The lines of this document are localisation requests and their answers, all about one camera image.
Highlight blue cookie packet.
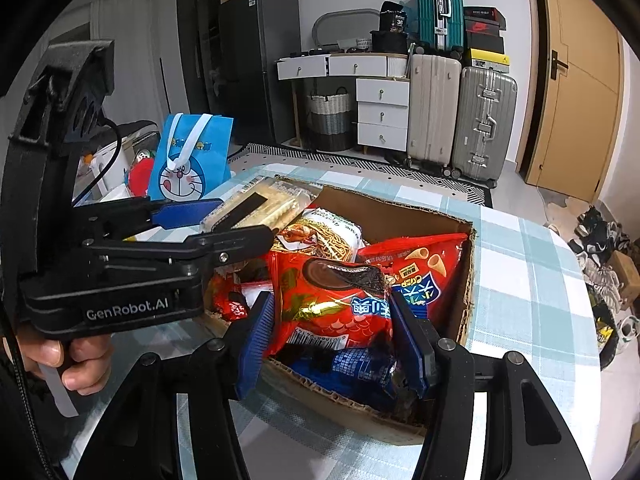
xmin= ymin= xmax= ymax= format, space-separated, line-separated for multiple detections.
xmin=278 ymin=344 xmax=402 ymax=413

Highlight red chocolate cookie packet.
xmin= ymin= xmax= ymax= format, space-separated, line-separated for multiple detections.
xmin=265 ymin=252 xmax=393 ymax=356

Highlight red corn chips bag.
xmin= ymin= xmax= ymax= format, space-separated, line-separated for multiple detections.
xmin=357 ymin=233 xmax=468 ymax=328

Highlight clear cracker pack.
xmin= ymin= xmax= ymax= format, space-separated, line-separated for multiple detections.
xmin=200 ymin=177 xmax=320 ymax=233

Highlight orange white noodle snack packet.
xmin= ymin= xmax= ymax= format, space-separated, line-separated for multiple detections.
xmin=272 ymin=208 xmax=366 ymax=262

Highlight white red noodle packet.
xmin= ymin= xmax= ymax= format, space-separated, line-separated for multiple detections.
xmin=205 ymin=274 xmax=273 ymax=322

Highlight person's left hand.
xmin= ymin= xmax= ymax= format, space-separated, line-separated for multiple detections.
xmin=16 ymin=326 xmax=114 ymax=396

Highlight blue Doraemon tote bag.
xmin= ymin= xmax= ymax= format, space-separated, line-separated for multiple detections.
xmin=148 ymin=113 xmax=233 ymax=202

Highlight white electric kettle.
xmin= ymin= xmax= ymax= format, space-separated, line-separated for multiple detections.
xmin=82 ymin=142 xmax=129 ymax=196

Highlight brown cardboard box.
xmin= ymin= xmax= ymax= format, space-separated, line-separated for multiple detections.
xmin=204 ymin=176 xmax=478 ymax=447

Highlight plaid blue tablecloth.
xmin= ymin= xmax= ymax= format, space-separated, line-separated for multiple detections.
xmin=74 ymin=161 xmax=601 ymax=480

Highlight woven laundry basket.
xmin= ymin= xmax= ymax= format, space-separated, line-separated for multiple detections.
xmin=306 ymin=87 xmax=356 ymax=152

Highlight black trash bin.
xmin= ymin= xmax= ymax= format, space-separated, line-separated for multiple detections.
xmin=592 ymin=301 xmax=618 ymax=370

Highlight dark grey refrigerator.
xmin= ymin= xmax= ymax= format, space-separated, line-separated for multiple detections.
xmin=219 ymin=0 xmax=302 ymax=145

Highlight silver hard suitcase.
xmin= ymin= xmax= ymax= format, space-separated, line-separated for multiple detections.
xmin=450 ymin=66 xmax=518 ymax=188

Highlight white drawer desk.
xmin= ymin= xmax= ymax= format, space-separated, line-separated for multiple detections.
xmin=277 ymin=53 xmax=410 ymax=152

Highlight beige hard suitcase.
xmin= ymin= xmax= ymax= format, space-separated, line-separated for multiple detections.
xmin=407 ymin=54 xmax=462 ymax=167

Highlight wooden door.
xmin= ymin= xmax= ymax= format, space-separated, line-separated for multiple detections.
xmin=516 ymin=0 xmax=624 ymax=202

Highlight stacked shoe boxes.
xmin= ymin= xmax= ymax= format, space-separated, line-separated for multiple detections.
xmin=463 ymin=6 xmax=511 ymax=74

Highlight teal hard suitcase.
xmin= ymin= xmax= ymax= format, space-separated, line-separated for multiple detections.
xmin=418 ymin=0 xmax=464 ymax=61

